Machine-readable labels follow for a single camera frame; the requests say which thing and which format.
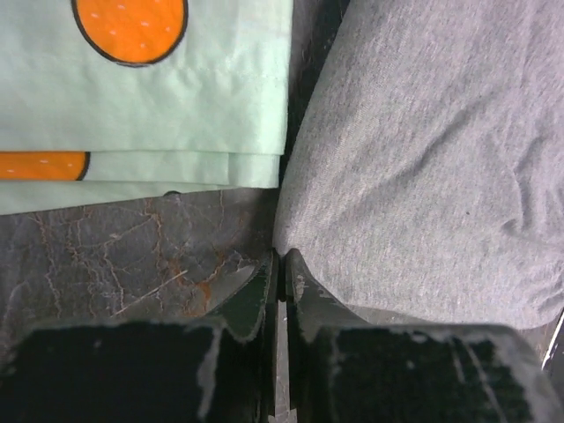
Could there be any mint green printed garment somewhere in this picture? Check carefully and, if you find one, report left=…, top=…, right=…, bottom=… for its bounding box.
left=1, top=1, right=293, bottom=214

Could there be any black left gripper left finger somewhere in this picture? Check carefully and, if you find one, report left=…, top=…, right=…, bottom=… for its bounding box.
left=206, top=255, right=278, bottom=422

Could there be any grey cloth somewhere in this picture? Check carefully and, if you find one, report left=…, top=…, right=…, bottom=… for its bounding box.
left=273, top=1, right=563, bottom=329

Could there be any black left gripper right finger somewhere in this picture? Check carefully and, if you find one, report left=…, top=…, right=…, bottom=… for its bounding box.
left=285, top=249, right=371, bottom=422

